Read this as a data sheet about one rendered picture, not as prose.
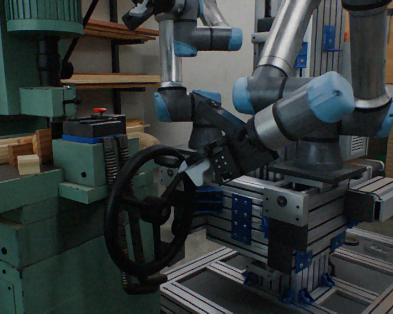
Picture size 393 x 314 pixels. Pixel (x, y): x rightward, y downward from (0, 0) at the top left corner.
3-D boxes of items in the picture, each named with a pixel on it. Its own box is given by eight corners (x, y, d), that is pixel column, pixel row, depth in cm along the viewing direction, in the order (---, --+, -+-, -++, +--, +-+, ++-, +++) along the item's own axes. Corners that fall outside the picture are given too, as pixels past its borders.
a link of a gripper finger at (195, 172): (180, 195, 79) (214, 179, 74) (168, 169, 80) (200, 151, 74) (189, 192, 81) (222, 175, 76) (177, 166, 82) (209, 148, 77)
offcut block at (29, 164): (38, 169, 85) (37, 154, 85) (40, 173, 81) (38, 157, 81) (18, 171, 84) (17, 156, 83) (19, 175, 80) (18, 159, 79)
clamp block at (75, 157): (93, 188, 81) (90, 145, 79) (52, 179, 88) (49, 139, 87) (141, 174, 93) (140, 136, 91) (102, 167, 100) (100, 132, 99)
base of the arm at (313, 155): (309, 159, 136) (310, 130, 134) (351, 166, 125) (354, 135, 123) (284, 166, 126) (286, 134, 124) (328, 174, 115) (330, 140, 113)
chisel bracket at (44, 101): (53, 123, 96) (50, 88, 94) (20, 120, 103) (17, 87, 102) (78, 121, 102) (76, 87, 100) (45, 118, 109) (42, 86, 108)
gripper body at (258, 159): (215, 188, 73) (268, 162, 66) (196, 146, 74) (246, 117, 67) (235, 179, 79) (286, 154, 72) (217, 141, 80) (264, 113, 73)
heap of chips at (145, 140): (145, 149, 108) (145, 136, 108) (109, 144, 116) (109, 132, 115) (165, 144, 116) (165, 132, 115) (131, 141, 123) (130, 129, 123)
